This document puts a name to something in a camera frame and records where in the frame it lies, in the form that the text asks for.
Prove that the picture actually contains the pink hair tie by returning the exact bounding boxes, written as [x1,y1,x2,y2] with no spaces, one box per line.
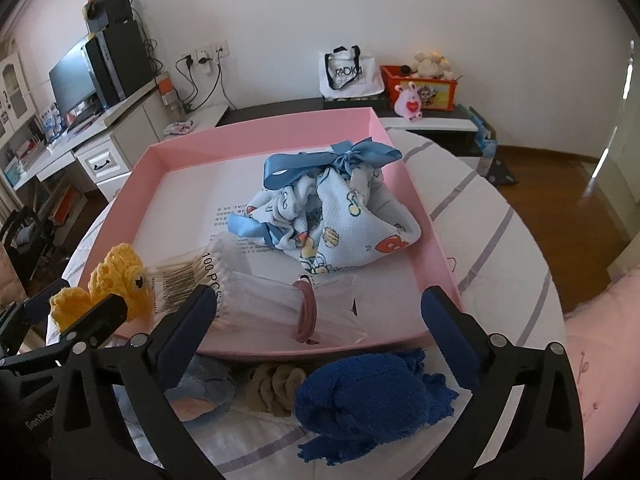
[291,275,321,345]

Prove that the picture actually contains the white glass-door cabinet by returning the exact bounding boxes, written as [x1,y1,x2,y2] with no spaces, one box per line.
[0,52,38,141]

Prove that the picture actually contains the black power cables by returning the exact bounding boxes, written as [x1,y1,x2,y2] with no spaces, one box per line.
[175,52,236,111]

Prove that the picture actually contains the pink floral pillow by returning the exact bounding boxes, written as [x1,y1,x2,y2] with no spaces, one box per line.
[562,270,640,480]

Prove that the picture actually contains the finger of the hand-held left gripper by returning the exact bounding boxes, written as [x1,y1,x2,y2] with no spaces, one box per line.
[60,294,129,350]
[0,300,56,358]

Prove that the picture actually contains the yellow crochet toy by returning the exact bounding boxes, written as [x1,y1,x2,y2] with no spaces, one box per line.
[49,243,153,333]

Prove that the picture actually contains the beige plush toy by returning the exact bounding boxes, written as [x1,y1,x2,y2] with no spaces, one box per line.
[412,51,456,80]

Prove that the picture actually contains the pink plush with red heart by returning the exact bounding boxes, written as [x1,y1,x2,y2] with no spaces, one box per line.
[394,81,425,122]

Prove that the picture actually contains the blue plush doll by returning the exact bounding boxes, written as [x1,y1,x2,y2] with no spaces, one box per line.
[165,352,238,423]

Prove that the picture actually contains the black speaker box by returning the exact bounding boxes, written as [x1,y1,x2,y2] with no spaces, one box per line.
[84,0,133,33]

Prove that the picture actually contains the white wall outlet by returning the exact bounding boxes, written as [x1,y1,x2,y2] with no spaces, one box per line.
[181,40,231,63]

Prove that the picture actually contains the black computer monitor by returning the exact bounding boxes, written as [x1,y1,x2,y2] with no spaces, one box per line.
[48,37,98,116]

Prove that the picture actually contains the printed cloth pouch blue ribbon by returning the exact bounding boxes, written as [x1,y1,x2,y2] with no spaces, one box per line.
[227,137,422,276]

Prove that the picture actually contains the stack of books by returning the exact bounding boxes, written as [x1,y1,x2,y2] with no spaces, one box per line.
[17,137,51,166]

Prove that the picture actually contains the black floor mat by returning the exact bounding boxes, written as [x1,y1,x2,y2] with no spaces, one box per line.
[487,157,519,184]

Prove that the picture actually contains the pink shallow box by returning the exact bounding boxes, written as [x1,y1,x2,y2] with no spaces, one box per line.
[60,106,463,358]

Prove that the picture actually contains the tan scrunchie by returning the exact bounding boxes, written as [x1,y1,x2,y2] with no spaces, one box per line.
[245,362,308,418]

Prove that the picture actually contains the black computer tower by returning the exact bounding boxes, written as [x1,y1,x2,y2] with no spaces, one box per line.
[82,20,153,108]

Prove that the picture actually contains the orange toy box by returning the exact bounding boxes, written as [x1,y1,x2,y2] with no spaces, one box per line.
[380,64,460,112]

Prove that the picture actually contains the cotton swab pack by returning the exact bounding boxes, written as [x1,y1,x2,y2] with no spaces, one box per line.
[150,237,371,346]

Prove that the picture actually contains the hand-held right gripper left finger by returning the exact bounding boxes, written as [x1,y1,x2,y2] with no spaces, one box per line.
[50,284,221,480]

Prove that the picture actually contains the black and white low cabinet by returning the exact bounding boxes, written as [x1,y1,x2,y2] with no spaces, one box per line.
[200,97,481,161]

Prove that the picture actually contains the dark blue towel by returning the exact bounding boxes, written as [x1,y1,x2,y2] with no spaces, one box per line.
[294,347,458,466]

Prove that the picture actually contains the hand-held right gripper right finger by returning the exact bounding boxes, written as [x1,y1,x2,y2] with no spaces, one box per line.
[420,285,586,480]

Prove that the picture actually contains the white tote bag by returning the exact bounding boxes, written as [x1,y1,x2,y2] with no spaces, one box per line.
[319,46,385,101]

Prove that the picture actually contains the white desk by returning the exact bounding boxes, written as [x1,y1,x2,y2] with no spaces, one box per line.
[0,80,176,206]

